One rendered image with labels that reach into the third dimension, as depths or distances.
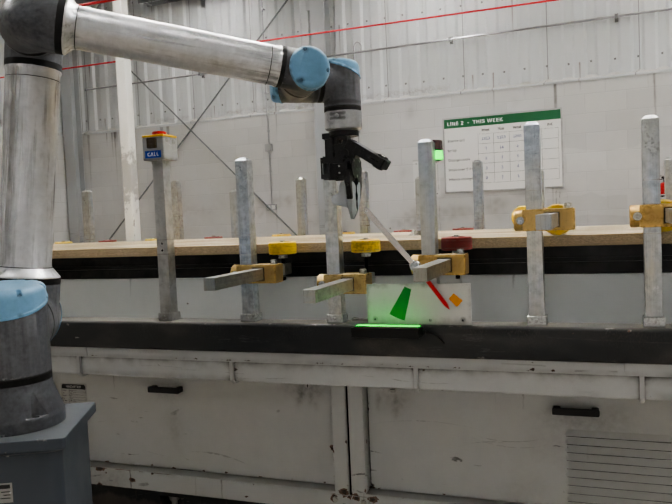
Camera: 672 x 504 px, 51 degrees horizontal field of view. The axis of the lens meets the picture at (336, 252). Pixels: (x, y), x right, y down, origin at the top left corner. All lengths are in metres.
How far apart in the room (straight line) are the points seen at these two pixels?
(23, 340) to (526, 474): 1.33
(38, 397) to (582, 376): 1.17
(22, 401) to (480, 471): 1.23
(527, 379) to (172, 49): 1.09
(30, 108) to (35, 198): 0.19
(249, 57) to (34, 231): 0.58
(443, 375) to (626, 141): 7.21
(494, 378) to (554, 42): 7.50
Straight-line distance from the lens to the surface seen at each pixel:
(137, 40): 1.53
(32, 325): 1.46
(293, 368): 1.93
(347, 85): 1.72
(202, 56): 1.53
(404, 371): 1.83
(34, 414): 1.48
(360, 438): 2.13
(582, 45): 9.03
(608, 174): 8.83
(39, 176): 1.63
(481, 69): 9.19
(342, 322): 1.82
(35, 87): 1.65
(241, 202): 1.92
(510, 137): 8.96
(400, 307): 1.77
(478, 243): 1.92
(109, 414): 2.58
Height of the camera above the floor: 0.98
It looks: 3 degrees down
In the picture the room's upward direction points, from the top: 3 degrees counter-clockwise
